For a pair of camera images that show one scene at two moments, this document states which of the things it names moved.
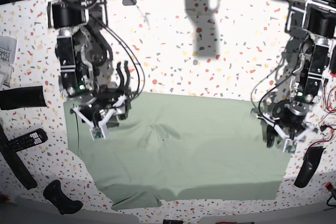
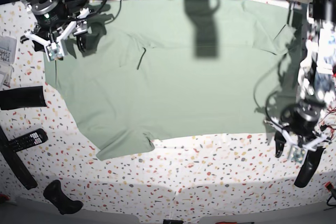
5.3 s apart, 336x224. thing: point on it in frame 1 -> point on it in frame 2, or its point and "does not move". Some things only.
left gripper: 107,99 -> 49,17
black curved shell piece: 311,160 does not move
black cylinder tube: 23,97 does not move
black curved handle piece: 65,204 does not move
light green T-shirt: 196,146 -> 164,65
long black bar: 14,162 does not move
